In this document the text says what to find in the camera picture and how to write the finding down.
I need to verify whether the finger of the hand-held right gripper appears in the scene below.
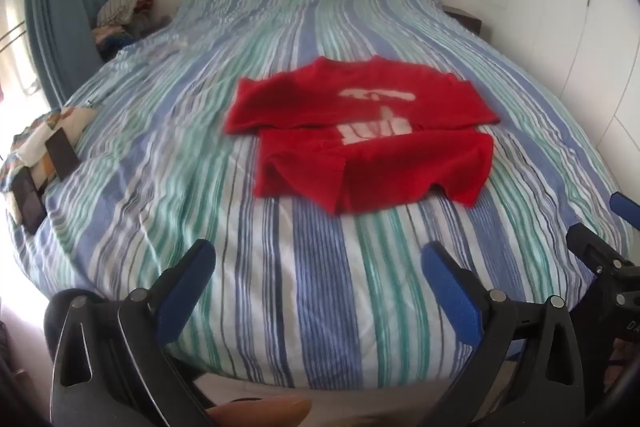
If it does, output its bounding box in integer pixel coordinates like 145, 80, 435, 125
566, 223, 636, 278
611, 192, 640, 220

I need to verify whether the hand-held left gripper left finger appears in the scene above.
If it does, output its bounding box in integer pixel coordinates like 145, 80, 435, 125
44, 238, 217, 427

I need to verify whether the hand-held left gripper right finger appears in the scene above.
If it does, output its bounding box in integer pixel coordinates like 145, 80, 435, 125
421, 241, 583, 427

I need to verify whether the red knit sweater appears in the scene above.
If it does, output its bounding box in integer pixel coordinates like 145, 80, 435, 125
223, 56, 502, 215

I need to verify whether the pile of clothes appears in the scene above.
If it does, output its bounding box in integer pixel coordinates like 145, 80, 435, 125
91, 0, 171, 62

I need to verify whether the dark phone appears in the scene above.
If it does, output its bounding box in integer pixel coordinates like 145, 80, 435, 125
44, 128, 81, 182
11, 168, 47, 236

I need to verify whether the white wardrobe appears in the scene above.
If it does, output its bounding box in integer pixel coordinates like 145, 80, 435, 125
492, 0, 640, 218

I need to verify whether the patterned pillow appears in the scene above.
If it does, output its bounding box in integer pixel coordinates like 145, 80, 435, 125
0, 106, 99, 235

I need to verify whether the dark wooden nightstand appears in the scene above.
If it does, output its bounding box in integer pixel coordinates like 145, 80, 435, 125
442, 5, 483, 36

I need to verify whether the blue curtain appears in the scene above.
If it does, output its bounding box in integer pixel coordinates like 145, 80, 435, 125
22, 0, 132, 108

